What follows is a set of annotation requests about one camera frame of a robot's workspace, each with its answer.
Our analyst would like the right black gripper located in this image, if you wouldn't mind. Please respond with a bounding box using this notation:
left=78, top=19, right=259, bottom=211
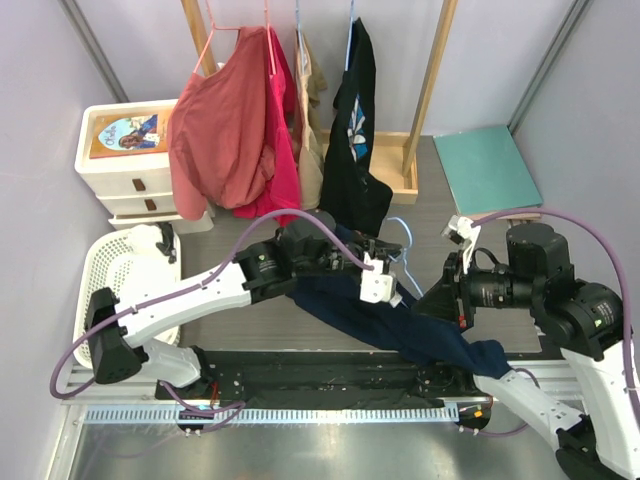
left=411, top=247, right=538, bottom=325

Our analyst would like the blue wire hanger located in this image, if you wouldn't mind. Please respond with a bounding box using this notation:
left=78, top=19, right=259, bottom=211
left=385, top=216, right=424, bottom=297

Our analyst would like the navy blue t shirt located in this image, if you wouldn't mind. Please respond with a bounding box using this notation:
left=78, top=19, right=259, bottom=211
left=284, top=222, right=512, bottom=381

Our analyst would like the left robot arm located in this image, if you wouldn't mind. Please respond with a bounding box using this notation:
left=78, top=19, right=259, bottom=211
left=86, top=210, right=401, bottom=399

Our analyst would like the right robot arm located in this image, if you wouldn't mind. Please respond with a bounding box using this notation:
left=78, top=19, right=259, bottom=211
left=417, top=216, right=639, bottom=479

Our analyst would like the black printed hanging shirt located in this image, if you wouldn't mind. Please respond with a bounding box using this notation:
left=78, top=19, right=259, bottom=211
left=319, top=19, right=393, bottom=236

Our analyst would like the magenta pink hanging shirt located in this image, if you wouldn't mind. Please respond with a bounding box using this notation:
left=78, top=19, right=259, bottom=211
left=233, top=27, right=301, bottom=219

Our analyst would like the beige hanging shirt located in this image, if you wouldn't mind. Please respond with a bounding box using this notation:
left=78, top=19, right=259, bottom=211
left=293, top=30, right=328, bottom=210

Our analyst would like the salmon red hanging shirt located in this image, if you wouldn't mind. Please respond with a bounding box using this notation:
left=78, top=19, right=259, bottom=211
left=167, top=27, right=274, bottom=221

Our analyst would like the wooden clothes rack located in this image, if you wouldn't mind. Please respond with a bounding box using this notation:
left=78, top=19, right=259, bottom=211
left=181, top=0, right=458, bottom=205

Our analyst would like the tan board under teal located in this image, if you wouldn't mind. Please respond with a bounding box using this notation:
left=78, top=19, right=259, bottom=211
left=502, top=213, right=541, bottom=222

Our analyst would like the white cloth in basket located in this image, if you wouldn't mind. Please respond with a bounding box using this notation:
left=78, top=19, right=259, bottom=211
left=125, top=223, right=177, bottom=264

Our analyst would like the illustrated book on cabinet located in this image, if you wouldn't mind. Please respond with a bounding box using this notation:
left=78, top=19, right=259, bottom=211
left=89, top=113, right=168, bottom=159

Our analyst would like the white drawer cabinet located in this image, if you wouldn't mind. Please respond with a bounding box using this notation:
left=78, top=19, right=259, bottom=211
left=74, top=99, right=215, bottom=234

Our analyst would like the white laundry basket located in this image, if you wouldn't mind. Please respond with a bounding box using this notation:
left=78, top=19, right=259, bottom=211
left=73, top=228, right=181, bottom=338

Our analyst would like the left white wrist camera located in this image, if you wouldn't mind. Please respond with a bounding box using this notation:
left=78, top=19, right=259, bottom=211
left=359, top=263, right=401, bottom=308

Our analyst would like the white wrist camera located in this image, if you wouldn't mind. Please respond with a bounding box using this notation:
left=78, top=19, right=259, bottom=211
left=359, top=263, right=401, bottom=308
left=441, top=215, right=481, bottom=274

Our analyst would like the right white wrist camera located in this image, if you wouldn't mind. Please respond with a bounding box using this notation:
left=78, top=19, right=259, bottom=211
left=441, top=215, right=481, bottom=274

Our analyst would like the white slotted cable duct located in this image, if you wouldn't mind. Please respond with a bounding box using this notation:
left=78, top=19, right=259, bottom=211
left=84, top=403, right=459, bottom=425

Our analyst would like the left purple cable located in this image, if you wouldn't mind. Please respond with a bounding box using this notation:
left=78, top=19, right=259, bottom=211
left=49, top=208, right=376, bottom=437

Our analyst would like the pink wire hanger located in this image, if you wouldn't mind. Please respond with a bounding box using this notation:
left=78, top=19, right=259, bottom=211
left=183, top=1, right=236, bottom=77

